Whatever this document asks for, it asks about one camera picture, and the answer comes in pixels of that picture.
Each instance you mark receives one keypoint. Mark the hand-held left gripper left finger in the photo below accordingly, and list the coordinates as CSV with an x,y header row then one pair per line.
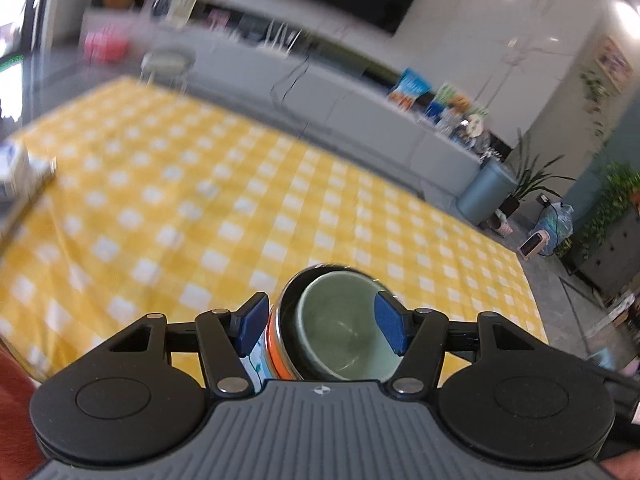
x,y
252,325

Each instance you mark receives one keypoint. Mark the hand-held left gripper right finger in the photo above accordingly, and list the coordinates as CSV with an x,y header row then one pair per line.
x,y
390,325

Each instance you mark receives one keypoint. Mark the orange steel bowl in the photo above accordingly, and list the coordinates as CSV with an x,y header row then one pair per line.
x,y
277,350

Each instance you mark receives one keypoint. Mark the white fruit-print plate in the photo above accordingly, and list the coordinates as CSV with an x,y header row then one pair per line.
x,y
255,366

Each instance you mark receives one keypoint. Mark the green ceramic bowl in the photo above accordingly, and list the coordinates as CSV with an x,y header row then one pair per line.
x,y
340,330

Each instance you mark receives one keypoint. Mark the yellow checkered tablecloth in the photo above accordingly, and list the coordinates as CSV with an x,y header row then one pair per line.
x,y
200,210

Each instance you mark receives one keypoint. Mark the pink floral bag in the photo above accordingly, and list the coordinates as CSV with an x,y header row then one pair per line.
x,y
502,224

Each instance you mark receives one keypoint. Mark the grey trash can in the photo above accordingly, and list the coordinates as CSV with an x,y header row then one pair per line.
x,y
485,192

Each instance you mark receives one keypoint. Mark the small pink heater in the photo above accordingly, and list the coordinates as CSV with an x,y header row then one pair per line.
x,y
534,245

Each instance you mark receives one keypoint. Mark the clear plastic bag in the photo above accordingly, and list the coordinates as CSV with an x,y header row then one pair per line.
x,y
557,225

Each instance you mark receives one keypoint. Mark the long-leaf potted plant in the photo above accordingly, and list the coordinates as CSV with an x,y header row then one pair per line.
x,y
535,180

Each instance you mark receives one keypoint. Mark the round hand fan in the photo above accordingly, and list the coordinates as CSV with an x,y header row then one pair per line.
x,y
475,126

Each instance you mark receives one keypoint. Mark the grey television cabinet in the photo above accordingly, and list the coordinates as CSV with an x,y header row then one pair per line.
x,y
360,110

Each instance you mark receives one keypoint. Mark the grey drawer cabinet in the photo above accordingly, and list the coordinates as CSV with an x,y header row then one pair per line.
x,y
612,265

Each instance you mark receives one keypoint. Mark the teddy bear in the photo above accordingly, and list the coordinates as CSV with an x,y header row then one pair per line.
x,y
462,104

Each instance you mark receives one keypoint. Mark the green printed card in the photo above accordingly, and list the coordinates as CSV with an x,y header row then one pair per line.
x,y
442,97

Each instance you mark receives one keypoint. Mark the blue snack bag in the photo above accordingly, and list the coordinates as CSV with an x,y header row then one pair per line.
x,y
409,89

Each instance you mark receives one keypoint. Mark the red cloth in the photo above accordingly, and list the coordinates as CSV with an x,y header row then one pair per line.
x,y
15,410

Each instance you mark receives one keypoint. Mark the bushy green plant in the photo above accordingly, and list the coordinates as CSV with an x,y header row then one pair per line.
x,y
615,200

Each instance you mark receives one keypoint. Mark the folding chair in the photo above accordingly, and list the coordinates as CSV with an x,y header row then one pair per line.
x,y
167,62

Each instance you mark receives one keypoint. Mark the white router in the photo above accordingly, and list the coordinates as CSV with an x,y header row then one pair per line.
x,y
277,42

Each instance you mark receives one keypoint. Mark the white cardboard box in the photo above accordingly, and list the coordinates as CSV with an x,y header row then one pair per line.
x,y
12,167

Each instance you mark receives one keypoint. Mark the hanging vine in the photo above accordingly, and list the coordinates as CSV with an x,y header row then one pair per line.
x,y
595,95

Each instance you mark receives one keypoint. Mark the pink storage box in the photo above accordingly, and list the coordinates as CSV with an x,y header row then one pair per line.
x,y
105,46

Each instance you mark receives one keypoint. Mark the framed wall picture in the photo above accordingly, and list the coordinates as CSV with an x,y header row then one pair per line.
x,y
615,65

